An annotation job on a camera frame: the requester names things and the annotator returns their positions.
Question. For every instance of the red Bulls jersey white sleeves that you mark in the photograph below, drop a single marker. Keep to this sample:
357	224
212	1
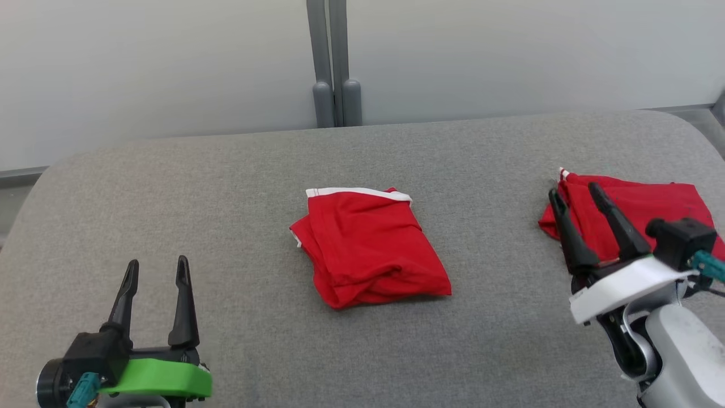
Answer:
668	198

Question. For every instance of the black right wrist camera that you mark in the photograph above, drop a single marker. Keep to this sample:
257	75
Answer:
679	241

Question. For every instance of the red Bulls shorts white hem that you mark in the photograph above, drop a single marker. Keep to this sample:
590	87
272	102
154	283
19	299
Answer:
368	249

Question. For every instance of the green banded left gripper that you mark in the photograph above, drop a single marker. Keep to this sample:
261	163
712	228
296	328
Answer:
164	377

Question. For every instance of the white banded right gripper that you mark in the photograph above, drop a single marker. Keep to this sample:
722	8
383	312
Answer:
623	289

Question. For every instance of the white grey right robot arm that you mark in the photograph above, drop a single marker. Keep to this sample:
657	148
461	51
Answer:
679	351

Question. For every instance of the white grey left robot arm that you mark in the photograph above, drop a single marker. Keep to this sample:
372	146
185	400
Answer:
141	403

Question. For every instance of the grey partition post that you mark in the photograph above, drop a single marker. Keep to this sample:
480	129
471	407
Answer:
351	105
323	107

